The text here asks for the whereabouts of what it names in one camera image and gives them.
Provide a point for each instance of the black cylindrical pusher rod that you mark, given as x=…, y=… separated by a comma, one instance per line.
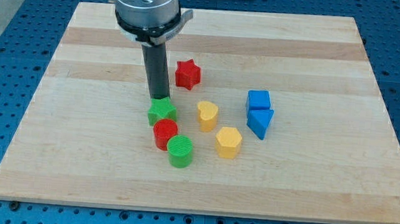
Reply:
x=156, y=67

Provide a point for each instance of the red star block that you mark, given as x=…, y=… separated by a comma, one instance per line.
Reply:
x=187, y=74

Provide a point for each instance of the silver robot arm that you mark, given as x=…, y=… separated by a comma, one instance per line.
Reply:
x=151, y=23

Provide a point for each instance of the green star block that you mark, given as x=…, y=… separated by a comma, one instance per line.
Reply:
x=161, y=109

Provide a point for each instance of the yellow heart block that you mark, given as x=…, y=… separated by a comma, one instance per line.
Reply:
x=207, y=115

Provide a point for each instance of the red cylinder block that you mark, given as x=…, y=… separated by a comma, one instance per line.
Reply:
x=163, y=131

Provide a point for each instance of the green cylinder block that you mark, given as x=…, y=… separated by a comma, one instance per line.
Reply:
x=180, y=151

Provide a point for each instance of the blue cube block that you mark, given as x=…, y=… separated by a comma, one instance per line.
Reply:
x=257, y=100

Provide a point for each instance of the yellow hexagon block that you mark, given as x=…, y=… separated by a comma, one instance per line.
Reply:
x=228, y=142

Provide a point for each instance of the blue triangle block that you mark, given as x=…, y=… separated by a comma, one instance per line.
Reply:
x=259, y=121

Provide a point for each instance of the wooden board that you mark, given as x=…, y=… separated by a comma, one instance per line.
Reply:
x=330, y=154

